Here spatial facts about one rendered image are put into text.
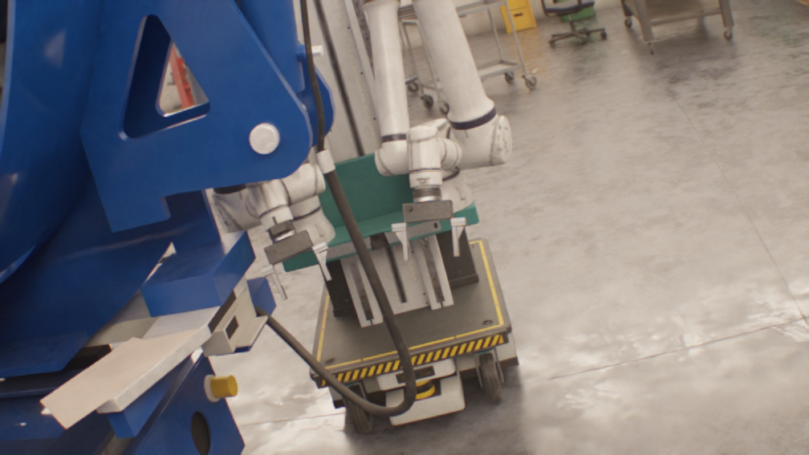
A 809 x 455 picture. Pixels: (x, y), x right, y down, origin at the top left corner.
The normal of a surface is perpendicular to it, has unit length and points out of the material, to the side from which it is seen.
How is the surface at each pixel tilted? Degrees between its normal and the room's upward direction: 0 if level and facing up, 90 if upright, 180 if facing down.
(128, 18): 90
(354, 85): 90
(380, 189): 90
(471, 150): 100
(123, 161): 90
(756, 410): 0
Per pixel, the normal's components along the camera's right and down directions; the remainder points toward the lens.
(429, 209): -0.21, -0.06
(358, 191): 0.00, 0.30
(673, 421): -0.26, -0.92
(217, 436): 0.95, -0.20
